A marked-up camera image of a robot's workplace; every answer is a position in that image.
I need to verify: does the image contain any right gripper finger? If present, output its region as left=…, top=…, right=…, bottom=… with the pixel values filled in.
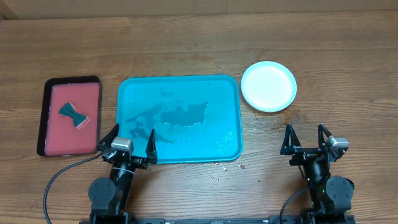
left=318, top=123, right=331, bottom=149
left=280, top=123, right=302, bottom=154

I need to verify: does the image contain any teal plastic serving tray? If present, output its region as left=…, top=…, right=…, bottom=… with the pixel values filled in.
left=116, top=75, right=243, bottom=164

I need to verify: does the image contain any light blue plate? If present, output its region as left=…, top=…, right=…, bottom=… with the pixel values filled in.
left=241, top=61, right=297, bottom=113

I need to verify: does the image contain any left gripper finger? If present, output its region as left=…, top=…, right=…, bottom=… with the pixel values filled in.
left=146, top=129, right=157, bottom=164
left=98, top=123, right=119, bottom=151

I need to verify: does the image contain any black tray with red water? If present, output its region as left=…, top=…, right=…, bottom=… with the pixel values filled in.
left=37, top=75, right=102, bottom=157

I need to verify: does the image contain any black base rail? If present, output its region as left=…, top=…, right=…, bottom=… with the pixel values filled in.
left=79, top=214, right=356, bottom=224

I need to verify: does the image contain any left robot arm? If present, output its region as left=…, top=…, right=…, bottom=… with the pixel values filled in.
left=88, top=124, right=157, bottom=224

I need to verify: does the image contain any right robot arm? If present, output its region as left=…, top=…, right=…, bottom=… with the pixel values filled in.
left=278, top=123, right=355, bottom=223

